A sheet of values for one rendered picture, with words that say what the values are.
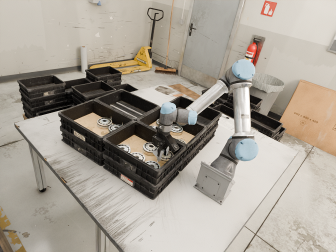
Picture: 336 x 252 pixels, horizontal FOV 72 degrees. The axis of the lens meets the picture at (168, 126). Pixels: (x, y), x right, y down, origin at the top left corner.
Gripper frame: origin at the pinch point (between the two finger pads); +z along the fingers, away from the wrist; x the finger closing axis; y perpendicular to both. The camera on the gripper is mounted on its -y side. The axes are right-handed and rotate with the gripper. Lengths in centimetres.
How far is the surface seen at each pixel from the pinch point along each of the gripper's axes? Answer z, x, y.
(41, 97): 36, -10, 176
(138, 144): 1.9, -0.3, 20.2
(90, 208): 14.9, 43.8, 8.7
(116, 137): -4.0, 11.1, 28.4
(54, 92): 34, -25, 176
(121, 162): 0.5, 19.7, 13.5
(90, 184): 14.9, 34.3, 22.0
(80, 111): -3, 9, 69
